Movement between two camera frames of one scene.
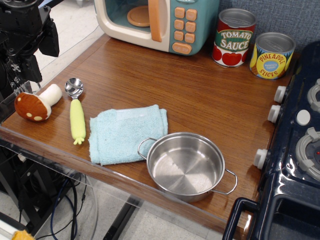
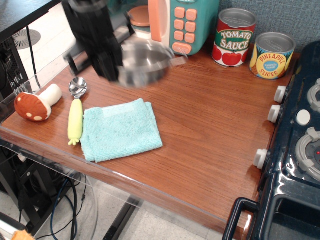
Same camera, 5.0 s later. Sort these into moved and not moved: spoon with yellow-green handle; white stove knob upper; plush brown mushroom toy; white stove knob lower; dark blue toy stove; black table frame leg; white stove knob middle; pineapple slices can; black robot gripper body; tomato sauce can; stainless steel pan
Moved: black robot gripper body; stainless steel pan; spoon with yellow-green handle
Not moved: pineapple slices can; white stove knob middle; tomato sauce can; black table frame leg; white stove knob lower; white stove knob upper; dark blue toy stove; plush brown mushroom toy
